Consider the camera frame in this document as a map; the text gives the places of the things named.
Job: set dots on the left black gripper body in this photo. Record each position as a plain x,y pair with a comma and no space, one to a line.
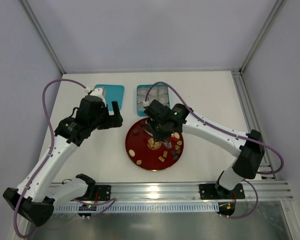
111,120

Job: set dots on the right black mount plate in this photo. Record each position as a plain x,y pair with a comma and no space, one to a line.
208,191

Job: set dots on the right frame post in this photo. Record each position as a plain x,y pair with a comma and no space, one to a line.
262,34

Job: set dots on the tan round chocolate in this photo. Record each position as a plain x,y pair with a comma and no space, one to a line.
139,162

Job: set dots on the aluminium rail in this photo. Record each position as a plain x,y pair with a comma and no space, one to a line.
267,190

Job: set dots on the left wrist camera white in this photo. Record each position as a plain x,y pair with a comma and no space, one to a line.
100,93

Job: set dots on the black mount plate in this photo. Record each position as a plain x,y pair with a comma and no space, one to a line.
101,192
208,191

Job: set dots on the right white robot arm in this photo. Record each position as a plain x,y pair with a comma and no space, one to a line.
246,148

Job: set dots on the frame post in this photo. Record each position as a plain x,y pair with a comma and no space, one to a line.
262,34
41,33

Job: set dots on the white round swirl chocolate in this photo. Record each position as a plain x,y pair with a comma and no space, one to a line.
131,153

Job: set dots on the metal tongs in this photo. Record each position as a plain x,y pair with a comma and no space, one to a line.
166,143

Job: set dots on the teal tin lid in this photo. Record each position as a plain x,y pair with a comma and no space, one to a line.
112,93

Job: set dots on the red round tray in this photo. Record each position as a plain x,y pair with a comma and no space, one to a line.
154,155

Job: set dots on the left black mount plate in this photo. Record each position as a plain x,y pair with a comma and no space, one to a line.
101,192

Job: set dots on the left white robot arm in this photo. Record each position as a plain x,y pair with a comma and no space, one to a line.
32,198

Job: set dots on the slotted cable duct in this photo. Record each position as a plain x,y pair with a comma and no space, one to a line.
139,207

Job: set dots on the left frame post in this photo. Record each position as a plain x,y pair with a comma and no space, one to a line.
41,33

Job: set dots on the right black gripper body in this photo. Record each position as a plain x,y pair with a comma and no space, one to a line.
159,133

